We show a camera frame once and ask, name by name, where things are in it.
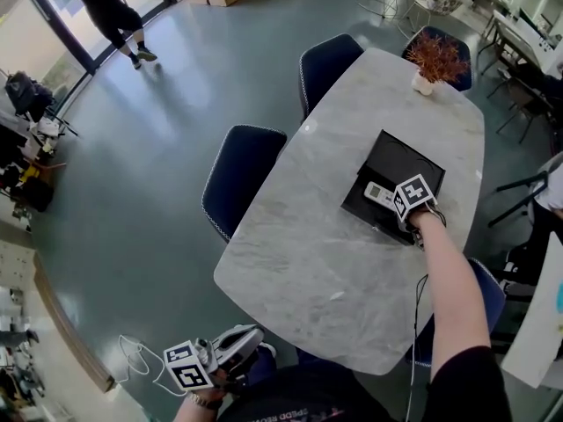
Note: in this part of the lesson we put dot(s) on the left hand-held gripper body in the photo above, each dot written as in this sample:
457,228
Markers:
187,365

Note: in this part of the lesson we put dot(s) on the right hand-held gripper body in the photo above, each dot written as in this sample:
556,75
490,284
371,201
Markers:
413,196

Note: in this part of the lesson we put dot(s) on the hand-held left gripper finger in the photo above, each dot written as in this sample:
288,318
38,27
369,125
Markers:
242,334
244,363

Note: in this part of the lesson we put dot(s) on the white remote control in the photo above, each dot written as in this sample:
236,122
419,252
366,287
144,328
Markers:
376,191

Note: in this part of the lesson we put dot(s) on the black tray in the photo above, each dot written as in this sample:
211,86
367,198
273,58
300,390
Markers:
396,156

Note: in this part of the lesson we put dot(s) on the person's right forearm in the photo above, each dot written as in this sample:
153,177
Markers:
453,288

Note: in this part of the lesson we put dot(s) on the person's left forearm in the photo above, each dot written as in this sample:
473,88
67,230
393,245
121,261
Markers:
187,413

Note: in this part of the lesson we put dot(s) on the person's left hand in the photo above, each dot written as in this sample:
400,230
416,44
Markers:
220,385

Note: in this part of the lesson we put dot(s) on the person's white shoe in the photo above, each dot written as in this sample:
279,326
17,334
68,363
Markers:
269,349

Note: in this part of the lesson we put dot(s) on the silver wristwatch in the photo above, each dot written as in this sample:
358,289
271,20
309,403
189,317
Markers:
200,402

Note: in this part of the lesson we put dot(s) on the person's black shirt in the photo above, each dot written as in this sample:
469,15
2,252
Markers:
308,394

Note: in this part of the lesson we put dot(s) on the dark blue upholstered chair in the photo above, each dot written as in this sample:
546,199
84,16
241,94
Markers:
327,68
461,42
490,293
244,174

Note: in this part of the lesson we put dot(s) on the curved wooden edge strip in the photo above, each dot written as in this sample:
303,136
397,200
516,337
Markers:
66,315

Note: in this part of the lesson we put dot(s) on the orange plant in white pot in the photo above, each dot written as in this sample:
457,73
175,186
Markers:
435,60

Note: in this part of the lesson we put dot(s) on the dark office chair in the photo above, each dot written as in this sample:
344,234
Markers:
523,99

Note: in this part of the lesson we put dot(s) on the white board panel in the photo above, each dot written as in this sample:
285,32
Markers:
534,332

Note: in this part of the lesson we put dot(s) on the white office desk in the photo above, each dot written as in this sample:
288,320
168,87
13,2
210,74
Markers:
523,38

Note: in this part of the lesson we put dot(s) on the patterned cushion chair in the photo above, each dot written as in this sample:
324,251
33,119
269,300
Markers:
444,2

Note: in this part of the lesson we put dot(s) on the white perforated panel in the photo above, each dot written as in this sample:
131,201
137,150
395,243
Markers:
15,262

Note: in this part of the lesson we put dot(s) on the black equipment bag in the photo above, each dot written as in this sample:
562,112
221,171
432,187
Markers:
37,194

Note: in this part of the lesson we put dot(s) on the yellow tool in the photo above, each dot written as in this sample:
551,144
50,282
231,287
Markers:
31,173

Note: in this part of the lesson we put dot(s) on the white plastic bag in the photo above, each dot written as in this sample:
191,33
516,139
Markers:
47,128

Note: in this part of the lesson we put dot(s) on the black equipment stack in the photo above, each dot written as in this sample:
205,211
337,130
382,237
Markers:
9,143

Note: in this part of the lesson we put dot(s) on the black backpack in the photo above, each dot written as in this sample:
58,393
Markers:
22,92

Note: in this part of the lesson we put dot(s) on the black framed glass window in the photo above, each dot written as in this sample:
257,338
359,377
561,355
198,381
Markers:
44,16

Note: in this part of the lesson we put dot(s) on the black metal chair frame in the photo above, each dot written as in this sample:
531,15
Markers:
519,196

